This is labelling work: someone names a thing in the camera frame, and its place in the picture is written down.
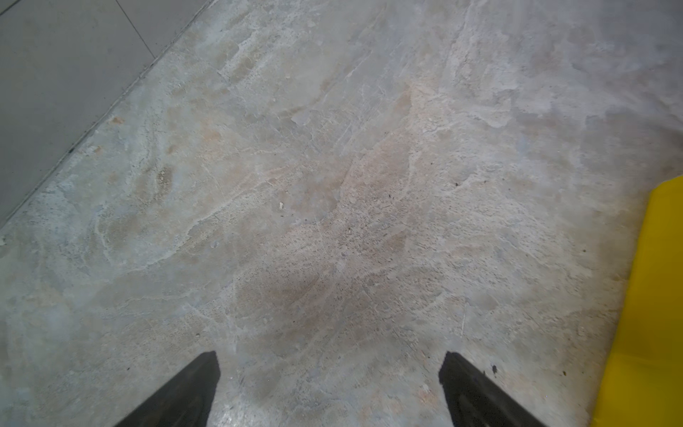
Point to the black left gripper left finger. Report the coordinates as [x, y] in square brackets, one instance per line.
[185, 400]

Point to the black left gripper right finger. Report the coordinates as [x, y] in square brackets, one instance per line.
[474, 400]

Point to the yellow plastic bin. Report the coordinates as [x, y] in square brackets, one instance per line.
[642, 382]

